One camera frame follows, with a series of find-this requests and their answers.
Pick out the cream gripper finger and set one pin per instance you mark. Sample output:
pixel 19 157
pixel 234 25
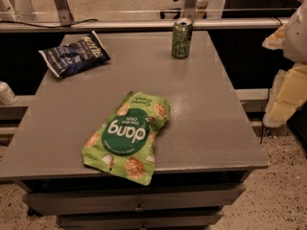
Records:
pixel 276 40
pixel 289 93

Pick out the green soda can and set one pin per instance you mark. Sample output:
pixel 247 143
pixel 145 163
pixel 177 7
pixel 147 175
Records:
pixel 182 35

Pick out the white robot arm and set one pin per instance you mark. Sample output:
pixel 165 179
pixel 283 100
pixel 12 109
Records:
pixel 295 37

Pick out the grey drawer cabinet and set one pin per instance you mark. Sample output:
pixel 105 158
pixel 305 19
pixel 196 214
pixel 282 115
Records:
pixel 202 155

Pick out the green dang chips bag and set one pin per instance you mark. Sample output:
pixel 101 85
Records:
pixel 124 144

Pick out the dark blue chips bag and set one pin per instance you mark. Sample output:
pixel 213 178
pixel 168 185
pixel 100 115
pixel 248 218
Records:
pixel 71 59

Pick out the white cylinder at left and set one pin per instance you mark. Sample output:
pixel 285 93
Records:
pixel 7 96

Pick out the metal rail behind table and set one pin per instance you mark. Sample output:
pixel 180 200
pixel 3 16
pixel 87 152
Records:
pixel 142 26

